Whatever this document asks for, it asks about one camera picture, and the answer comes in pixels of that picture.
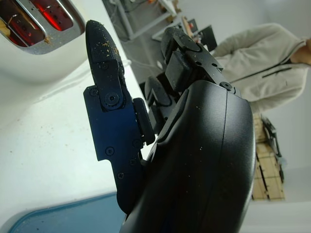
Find person beige jacket black trousers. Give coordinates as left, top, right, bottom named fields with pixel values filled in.
left=213, top=23, right=311, bottom=115

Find blue rectangular tray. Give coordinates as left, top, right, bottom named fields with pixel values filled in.
left=9, top=193, right=127, bottom=233

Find brown toast slice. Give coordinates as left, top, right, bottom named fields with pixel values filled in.
left=0, top=18, right=11, bottom=37

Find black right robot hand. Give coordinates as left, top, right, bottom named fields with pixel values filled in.
left=83, top=20, right=258, bottom=233

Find cream white two-slot toaster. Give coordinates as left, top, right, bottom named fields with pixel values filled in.
left=0, top=0, right=91, bottom=84

